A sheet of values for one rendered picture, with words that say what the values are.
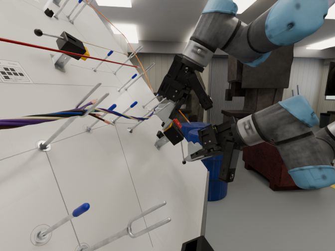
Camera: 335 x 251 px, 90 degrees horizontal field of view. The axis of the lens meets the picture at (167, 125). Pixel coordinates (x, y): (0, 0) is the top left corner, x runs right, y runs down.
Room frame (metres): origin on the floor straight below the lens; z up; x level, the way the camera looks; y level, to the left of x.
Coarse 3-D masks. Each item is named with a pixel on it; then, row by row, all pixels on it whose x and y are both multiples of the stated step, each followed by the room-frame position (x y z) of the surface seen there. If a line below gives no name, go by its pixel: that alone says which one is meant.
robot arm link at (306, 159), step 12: (312, 132) 0.35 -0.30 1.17; (276, 144) 0.37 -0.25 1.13; (288, 144) 0.34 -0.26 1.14; (300, 144) 0.33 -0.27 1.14; (312, 144) 0.33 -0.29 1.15; (324, 144) 0.36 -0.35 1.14; (288, 156) 0.34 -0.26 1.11; (300, 156) 0.33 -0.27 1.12; (312, 156) 0.32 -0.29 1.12; (324, 156) 0.32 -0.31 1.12; (288, 168) 0.35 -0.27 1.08; (300, 168) 0.32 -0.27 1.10; (312, 168) 0.31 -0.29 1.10; (324, 168) 0.31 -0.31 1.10; (300, 180) 0.32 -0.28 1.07; (312, 180) 0.31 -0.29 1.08; (324, 180) 0.30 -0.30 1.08
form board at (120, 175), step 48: (0, 0) 0.40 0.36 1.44; (48, 0) 0.60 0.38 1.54; (0, 48) 0.31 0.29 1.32; (96, 48) 0.66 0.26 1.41; (0, 96) 0.25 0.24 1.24; (48, 96) 0.32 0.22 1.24; (96, 96) 0.45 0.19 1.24; (144, 96) 0.74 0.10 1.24; (0, 144) 0.20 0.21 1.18; (96, 144) 0.33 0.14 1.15; (144, 144) 0.48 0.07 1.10; (0, 192) 0.17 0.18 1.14; (48, 192) 0.20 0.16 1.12; (96, 192) 0.26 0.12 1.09; (144, 192) 0.34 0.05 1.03; (192, 192) 0.52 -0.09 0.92; (0, 240) 0.14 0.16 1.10; (48, 240) 0.17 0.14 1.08; (96, 240) 0.20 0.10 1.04; (144, 240) 0.26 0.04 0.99
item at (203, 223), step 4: (208, 172) 0.78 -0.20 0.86; (208, 176) 0.74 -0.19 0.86; (208, 180) 0.70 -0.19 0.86; (208, 184) 0.71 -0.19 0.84; (204, 196) 0.58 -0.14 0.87; (204, 200) 0.56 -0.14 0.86; (204, 204) 0.53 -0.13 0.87; (204, 208) 0.51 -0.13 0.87; (204, 212) 0.49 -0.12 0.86; (204, 216) 0.47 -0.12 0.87; (204, 220) 0.46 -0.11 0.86; (204, 224) 0.44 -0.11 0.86; (204, 228) 0.43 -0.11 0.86; (200, 232) 0.41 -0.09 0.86; (204, 232) 0.41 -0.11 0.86; (204, 236) 0.43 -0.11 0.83
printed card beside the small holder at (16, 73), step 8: (0, 64) 0.29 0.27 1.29; (8, 64) 0.30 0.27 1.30; (16, 64) 0.31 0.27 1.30; (0, 72) 0.28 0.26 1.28; (8, 72) 0.29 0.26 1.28; (16, 72) 0.30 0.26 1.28; (24, 72) 0.31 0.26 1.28; (8, 80) 0.28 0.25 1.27; (16, 80) 0.29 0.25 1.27; (24, 80) 0.30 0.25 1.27
